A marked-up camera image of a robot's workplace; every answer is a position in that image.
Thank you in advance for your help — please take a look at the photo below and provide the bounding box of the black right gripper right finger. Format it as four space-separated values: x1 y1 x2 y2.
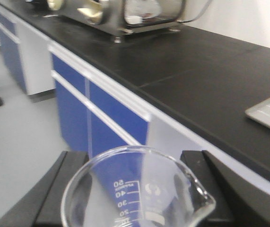
181 150 270 227

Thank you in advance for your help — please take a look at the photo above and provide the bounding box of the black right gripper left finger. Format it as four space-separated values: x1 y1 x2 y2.
0 151 89 227

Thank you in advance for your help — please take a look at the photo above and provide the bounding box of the clear glass beaker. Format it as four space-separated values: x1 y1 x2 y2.
61 146 216 227

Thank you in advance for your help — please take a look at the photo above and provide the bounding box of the blue and white bench cabinet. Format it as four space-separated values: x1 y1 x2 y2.
48 41 270 196

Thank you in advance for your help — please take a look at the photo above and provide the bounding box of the far blue bench cabinet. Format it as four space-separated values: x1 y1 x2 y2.
0 5 55 95

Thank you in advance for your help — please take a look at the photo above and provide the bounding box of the stainless steel glove box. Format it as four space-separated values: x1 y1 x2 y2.
46 0 188 44

